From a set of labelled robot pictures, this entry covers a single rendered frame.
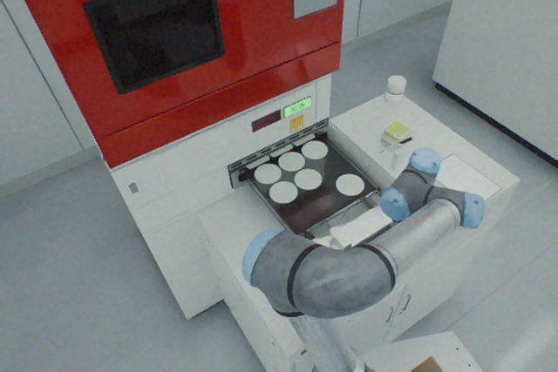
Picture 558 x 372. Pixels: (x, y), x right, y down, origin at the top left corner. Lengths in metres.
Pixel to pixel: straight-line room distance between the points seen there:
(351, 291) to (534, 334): 1.87
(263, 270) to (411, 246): 0.26
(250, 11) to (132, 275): 1.74
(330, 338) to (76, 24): 0.83
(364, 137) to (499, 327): 1.26
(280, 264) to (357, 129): 1.02
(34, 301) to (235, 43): 1.93
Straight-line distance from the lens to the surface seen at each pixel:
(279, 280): 0.70
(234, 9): 1.14
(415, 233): 0.80
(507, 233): 2.74
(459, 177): 1.55
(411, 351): 1.35
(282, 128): 1.54
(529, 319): 2.50
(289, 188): 1.51
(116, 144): 1.20
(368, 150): 1.57
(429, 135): 1.67
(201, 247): 1.78
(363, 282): 0.67
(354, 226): 1.45
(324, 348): 0.90
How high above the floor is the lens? 2.07
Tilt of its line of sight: 48 degrees down
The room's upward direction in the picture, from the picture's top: 3 degrees counter-clockwise
